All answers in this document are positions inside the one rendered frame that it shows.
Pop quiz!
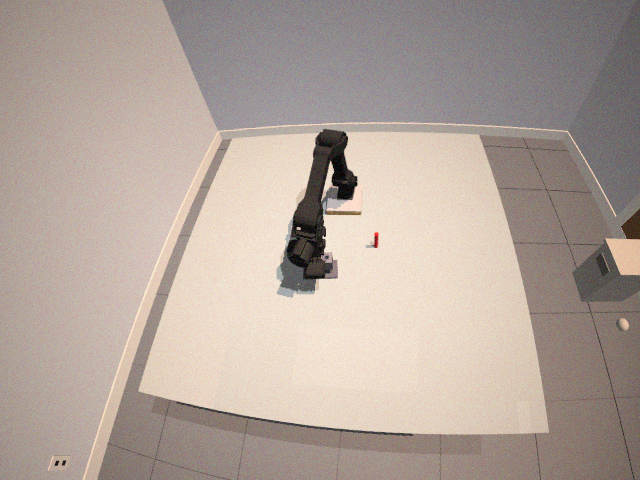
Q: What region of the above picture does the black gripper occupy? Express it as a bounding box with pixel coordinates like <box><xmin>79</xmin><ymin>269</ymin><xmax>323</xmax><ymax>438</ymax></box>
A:
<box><xmin>304</xmin><ymin>226</ymin><xmax>326</xmax><ymax>279</ymax></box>

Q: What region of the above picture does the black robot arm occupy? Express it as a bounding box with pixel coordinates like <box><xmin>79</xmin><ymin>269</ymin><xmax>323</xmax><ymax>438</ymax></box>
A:
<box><xmin>287</xmin><ymin>129</ymin><xmax>357</xmax><ymax>268</ymax></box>

